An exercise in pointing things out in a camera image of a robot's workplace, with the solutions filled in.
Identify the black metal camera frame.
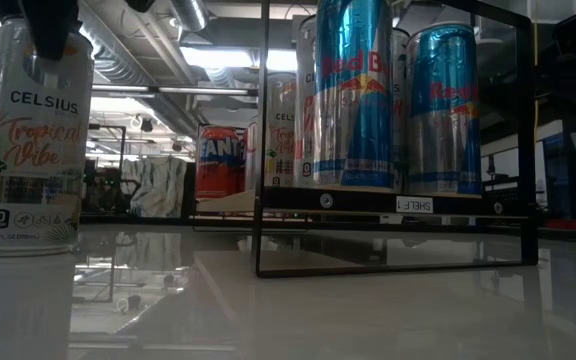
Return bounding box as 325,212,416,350
87,123,128,164

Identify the white beverage can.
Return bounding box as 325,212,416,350
265,72,298,189

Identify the blue silver Red Bull can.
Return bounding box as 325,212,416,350
313,0,396,190

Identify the long ribbed ceiling duct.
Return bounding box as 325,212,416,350
77,0,199,136

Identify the long ceiling tube light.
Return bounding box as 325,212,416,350
90,84,260,98

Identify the white draped cloth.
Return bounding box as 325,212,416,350
121,157,188,219

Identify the red soda can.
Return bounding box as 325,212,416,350
195,124,246,200

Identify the wooden shelf black metal frame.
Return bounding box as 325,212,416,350
192,0,539,279

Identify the bright ceiling light panel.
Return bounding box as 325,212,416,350
180,45,299,72

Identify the black partition screen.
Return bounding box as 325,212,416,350
182,162,197,219

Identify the red storage bin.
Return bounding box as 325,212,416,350
545,218,576,232

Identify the short silver ceiling duct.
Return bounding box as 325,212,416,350
167,0,210,32

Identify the silver slim beverage can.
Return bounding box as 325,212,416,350
293,14,319,189

